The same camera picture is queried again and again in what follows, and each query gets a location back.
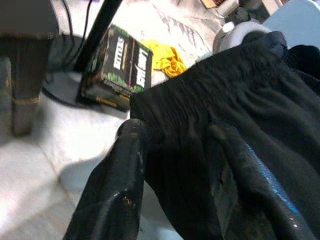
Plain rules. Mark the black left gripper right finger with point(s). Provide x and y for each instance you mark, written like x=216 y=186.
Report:
x=257 y=200

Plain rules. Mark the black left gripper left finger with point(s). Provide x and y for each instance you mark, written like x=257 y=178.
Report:
x=112 y=195

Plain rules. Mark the black elastic waist shorts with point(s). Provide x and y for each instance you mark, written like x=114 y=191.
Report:
x=225 y=87

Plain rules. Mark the black printed carton box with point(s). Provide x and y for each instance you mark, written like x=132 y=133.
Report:
x=117 y=62

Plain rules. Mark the yellow cloth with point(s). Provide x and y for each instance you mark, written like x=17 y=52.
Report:
x=167 y=60

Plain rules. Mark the dark wooden side table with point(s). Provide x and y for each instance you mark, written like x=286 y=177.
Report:
x=27 y=75

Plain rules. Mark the black fleece garment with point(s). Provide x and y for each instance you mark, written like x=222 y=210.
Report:
x=305 y=60

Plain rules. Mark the black metal stand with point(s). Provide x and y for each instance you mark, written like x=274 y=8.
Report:
x=100 y=27

